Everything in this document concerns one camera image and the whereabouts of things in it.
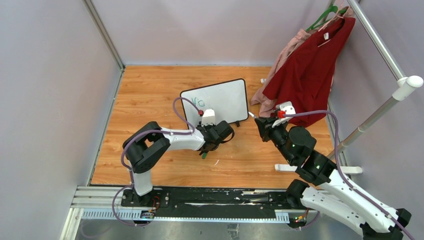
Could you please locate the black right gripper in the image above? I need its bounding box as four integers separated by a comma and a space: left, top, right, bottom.
255, 115, 295, 164

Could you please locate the white whiteboard marker pen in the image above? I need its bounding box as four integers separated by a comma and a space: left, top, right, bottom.
248, 111, 257, 119

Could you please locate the white whiteboard black frame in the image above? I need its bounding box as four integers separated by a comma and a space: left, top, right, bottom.
179, 78, 249, 126

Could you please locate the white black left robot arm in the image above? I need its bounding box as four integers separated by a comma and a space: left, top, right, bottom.
121, 120, 235, 207

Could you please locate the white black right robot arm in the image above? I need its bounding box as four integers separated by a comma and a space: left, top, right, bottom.
254, 117, 412, 240

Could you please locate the pink garment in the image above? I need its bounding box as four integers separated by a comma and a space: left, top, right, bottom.
250, 7, 353, 117

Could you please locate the red shirt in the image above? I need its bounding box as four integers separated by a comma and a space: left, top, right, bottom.
263, 16, 356, 113

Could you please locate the green clothes hanger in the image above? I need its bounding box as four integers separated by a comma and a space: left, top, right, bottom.
305, 5, 348, 32

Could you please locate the metal clothes rack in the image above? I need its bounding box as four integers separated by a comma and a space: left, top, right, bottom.
274, 0, 424, 176

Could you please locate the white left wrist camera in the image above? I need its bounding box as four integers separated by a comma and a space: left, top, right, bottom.
200, 108, 216, 127

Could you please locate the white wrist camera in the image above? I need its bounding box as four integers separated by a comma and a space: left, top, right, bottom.
200, 108, 216, 127
271, 101, 296, 128

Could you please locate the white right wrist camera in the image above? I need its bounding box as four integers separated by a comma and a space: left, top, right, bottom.
271, 101, 296, 128

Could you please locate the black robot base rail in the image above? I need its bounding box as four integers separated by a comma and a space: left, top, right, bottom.
71, 185, 374, 229

